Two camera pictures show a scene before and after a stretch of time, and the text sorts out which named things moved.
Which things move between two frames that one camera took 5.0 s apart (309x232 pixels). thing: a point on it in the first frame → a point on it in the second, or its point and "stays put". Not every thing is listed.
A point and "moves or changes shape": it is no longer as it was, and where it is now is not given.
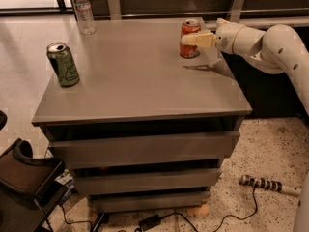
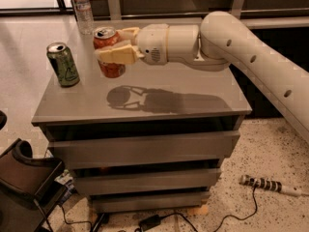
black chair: [28, 186] stays put
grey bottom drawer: [115, 203] stays put
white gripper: [226, 39] → [152, 43]
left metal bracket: [114, 3] stays put
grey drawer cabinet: [144, 130] stays put
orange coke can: [188, 27] moves or changes shape
